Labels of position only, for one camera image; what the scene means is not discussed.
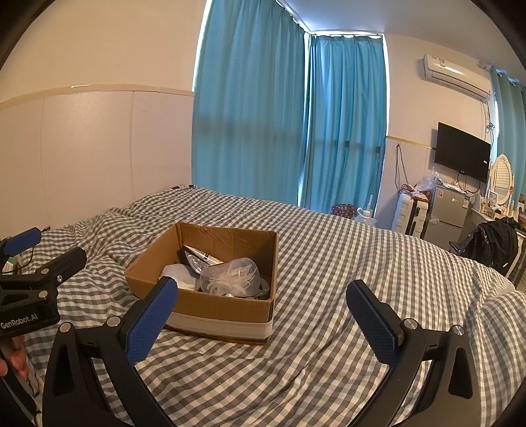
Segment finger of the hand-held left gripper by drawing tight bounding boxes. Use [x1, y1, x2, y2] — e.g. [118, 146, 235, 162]
[0, 228, 42, 269]
[0, 246, 88, 306]

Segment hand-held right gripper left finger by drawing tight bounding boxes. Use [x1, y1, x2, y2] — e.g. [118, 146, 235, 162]
[42, 276, 179, 427]

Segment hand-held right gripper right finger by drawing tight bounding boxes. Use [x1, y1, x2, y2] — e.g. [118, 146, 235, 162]
[346, 280, 483, 427]

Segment white printed sock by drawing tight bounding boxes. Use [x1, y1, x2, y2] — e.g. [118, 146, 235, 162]
[159, 264, 201, 291]

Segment silver foil packet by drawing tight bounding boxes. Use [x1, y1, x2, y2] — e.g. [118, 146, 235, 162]
[183, 244, 225, 274]

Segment brown cardboard box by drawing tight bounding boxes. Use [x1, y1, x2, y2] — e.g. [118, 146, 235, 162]
[124, 222, 278, 346]

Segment clear floss pick jar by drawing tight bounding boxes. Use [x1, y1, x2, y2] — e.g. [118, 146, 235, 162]
[200, 257, 264, 296]

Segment person's left hand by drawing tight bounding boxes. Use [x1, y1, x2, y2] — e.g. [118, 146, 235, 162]
[0, 334, 31, 378]

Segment white panelled headboard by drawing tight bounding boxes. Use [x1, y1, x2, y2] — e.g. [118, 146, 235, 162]
[0, 84, 196, 243]

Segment white ribbed suitcase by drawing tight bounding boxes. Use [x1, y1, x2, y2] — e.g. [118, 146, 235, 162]
[390, 193, 430, 239]

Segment small silver fridge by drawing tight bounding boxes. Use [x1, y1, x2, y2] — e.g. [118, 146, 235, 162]
[425, 183, 473, 247]

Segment black backpack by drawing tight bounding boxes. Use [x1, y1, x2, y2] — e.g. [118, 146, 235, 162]
[460, 217, 519, 276]

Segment clear plastic bag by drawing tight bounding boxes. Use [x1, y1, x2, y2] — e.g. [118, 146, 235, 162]
[413, 169, 444, 193]

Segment white oval mirror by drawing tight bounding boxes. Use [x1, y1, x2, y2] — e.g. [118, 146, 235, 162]
[489, 154, 515, 206]

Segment narrow blue curtain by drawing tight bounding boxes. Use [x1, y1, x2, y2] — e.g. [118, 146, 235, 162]
[302, 33, 389, 216]

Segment wide blue curtain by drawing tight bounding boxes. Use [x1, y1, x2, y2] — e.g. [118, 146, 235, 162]
[191, 0, 311, 208]

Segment teal curtain beside air conditioner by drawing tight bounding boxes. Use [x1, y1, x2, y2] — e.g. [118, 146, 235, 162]
[489, 68, 526, 165]

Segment white air conditioner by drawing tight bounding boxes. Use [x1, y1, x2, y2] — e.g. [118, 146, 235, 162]
[419, 53, 492, 103]

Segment hanging wall cable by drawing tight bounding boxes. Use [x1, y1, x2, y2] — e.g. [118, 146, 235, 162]
[394, 144, 408, 193]

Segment black wall television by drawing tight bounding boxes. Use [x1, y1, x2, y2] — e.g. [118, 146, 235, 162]
[433, 122, 491, 182]

